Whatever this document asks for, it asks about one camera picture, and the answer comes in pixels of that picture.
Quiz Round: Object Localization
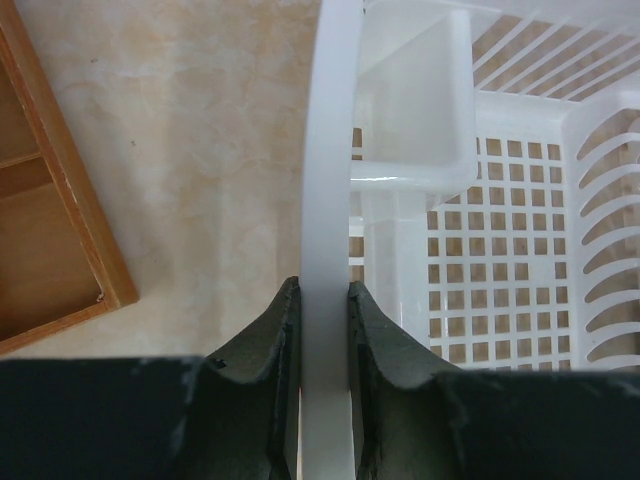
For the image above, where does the wooden compartment tray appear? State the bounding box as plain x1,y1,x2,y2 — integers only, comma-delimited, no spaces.
1,1,139,354

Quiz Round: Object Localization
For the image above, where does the white plastic dish rack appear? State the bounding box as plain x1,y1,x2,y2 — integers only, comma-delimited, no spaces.
300,1,639,479

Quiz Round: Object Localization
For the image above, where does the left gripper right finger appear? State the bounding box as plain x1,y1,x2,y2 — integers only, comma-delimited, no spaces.
348,282,639,479

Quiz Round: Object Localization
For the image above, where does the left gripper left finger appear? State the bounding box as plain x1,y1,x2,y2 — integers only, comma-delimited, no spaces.
1,277,301,479

